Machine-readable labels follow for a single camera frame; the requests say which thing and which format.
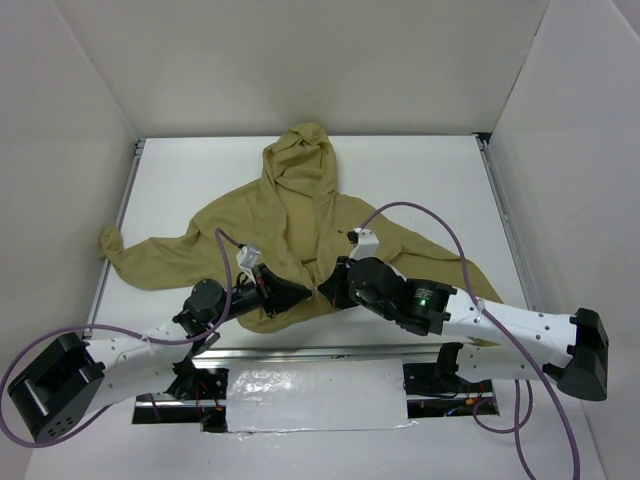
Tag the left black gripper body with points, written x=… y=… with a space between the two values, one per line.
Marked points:
x=267 y=289

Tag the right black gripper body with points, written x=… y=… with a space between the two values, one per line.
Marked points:
x=343 y=282

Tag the tan hooded zip jacket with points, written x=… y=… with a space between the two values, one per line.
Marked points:
x=295 y=214

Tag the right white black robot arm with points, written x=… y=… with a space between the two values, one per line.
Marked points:
x=492 y=340

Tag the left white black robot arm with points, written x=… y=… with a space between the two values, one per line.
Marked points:
x=72 y=376

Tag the white foil covered panel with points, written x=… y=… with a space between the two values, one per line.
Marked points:
x=279 y=397

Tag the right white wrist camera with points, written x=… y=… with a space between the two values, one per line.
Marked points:
x=364 y=243

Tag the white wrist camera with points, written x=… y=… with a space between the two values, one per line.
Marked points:
x=247 y=256
x=364 y=243

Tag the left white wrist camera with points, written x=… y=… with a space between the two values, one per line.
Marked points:
x=247 y=256

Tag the front aluminium rail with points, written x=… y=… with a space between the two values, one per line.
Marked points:
x=408 y=353

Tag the left aluminium side rail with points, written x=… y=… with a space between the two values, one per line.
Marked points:
x=109 y=235

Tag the aluminium side rail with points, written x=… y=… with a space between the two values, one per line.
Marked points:
x=109 y=235
x=507 y=220

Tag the right aluminium side rail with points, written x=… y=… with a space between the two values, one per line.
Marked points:
x=507 y=220

